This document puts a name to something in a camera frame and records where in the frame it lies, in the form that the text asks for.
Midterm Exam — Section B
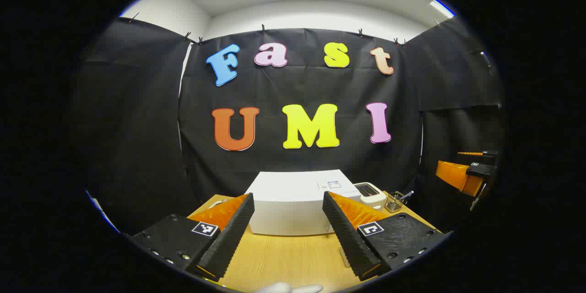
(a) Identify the small ceiling light panel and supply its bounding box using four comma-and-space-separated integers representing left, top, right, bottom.
429, 0, 455, 19

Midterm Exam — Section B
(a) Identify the black backdrop cloth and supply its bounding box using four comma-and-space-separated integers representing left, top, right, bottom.
76, 16, 504, 234

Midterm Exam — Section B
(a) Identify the white microwave oven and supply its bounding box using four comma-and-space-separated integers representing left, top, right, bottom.
244, 169, 362, 237

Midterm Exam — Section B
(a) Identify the wire mesh basket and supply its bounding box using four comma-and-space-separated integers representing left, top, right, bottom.
385, 191, 406, 213

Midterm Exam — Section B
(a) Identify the cream toaster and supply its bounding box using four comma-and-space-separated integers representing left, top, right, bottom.
354, 182, 387, 211

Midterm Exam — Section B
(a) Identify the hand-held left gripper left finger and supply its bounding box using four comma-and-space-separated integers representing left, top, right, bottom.
132, 192, 255, 282

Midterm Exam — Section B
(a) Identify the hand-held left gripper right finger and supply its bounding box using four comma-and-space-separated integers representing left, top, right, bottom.
322, 191, 447, 282

